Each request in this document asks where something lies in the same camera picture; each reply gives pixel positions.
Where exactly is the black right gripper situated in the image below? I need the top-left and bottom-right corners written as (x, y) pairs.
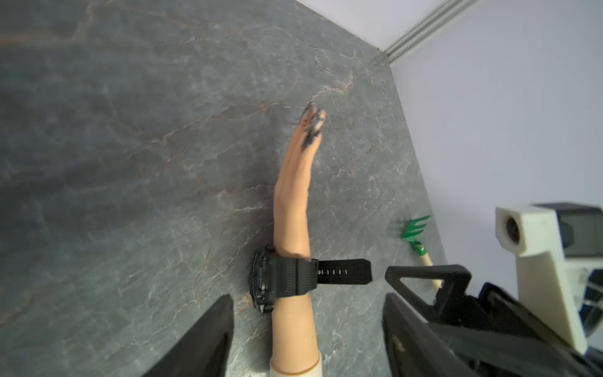
top-left (385, 265), bottom-right (603, 377)

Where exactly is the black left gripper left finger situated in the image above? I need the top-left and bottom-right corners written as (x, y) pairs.
top-left (145, 295), bottom-right (234, 376)

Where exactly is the black digital wrist watch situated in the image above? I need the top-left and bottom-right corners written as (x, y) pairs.
top-left (249, 245), bottom-right (373, 314)

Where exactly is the green toy rake wooden handle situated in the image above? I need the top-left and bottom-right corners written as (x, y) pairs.
top-left (401, 215), bottom-right (434, 267)

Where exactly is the mannequin hand with painted nails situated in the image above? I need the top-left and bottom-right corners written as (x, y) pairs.
top-left (270, 102), bottom-right (326, 376)

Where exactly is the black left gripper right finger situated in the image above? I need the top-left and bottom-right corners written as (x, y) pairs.
top-left (383, 293), bottom-right (475, 376)

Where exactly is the aluminium frame corner post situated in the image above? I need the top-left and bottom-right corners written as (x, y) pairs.
top-left (386, 0), bottom-right (480, 64)

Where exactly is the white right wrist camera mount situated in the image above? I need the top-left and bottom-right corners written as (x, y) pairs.
top-left (496, 203), bottom-right (602, 353)

